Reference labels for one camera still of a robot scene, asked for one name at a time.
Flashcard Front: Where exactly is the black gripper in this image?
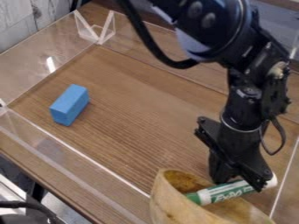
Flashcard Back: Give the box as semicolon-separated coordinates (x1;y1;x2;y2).
192;113;275;193

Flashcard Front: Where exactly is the green and white marker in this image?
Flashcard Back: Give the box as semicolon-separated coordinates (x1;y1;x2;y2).
183;172;279;207

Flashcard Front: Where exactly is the brown wooden bowl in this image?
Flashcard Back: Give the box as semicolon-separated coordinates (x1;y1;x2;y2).
149;169;276;224

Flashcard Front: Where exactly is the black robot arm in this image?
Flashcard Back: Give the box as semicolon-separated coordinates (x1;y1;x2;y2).
149;0;291;191

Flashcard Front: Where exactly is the blue foam block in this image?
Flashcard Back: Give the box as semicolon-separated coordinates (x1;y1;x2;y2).
49;84;89;126

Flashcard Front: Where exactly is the clear acrylic tray wall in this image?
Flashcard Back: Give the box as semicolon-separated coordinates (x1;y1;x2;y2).
0;3;299;224

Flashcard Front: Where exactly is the black cable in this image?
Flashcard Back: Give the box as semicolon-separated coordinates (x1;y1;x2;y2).
0;200;57;224

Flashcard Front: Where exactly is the clear acrylic corner bracket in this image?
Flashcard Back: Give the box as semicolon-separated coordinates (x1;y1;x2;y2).
73;10;116;46

